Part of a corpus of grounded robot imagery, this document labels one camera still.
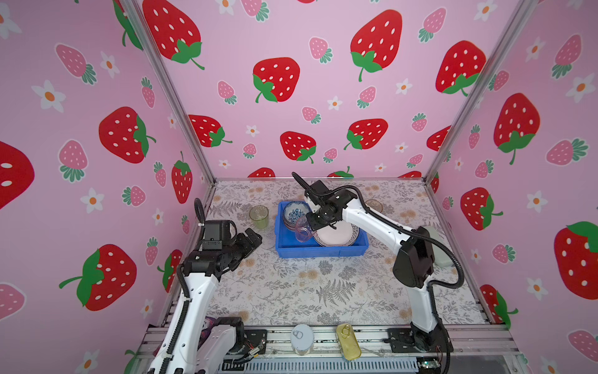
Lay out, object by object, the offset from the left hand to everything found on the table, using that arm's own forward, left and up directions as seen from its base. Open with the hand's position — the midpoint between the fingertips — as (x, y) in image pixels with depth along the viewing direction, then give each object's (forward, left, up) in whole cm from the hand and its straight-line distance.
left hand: (254, 242), depth 77 cm
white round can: (-26, -17, -13) cm, 34 cm away
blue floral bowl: (+20, -12, -11) cm, 26 cm away
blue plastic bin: (+8, -10, -17) cm, 21 cm away
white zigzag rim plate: (+12, -34, -14) cm, 39 cm away
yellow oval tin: (-27, -31, -14) cm, 44 cm away
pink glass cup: (+12, -16, -10) cm, 23 cm away
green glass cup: (+25, +5, -18) cm, 32 cm away
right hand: (+12, -19, -5) cm, 23 cm away
